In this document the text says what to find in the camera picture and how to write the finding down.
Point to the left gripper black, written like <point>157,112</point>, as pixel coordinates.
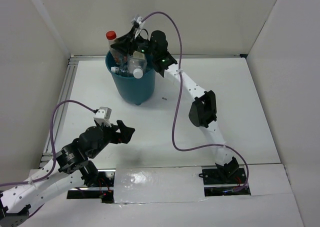
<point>127,132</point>

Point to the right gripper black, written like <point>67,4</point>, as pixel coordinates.
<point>127,39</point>

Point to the red cap red label bottle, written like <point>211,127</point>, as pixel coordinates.
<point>118,47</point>

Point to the large clear square bottle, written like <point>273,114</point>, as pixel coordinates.
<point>137,64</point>

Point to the clear bottle front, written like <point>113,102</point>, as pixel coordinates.
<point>121,70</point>

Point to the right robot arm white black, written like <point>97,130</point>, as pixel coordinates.
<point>203,109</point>

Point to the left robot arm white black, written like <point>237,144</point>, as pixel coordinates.
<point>72,168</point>

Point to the teal plastic bin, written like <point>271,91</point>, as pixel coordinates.
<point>132,90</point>

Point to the silver tape sheet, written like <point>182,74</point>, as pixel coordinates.
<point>158,185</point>

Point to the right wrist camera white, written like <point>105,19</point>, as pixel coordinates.
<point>138,25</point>

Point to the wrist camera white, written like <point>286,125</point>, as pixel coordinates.
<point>102,116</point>
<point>138,25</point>

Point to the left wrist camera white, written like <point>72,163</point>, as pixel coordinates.
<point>102,116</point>

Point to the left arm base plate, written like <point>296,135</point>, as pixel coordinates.
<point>102,190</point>

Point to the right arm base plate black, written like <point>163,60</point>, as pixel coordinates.
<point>215,186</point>

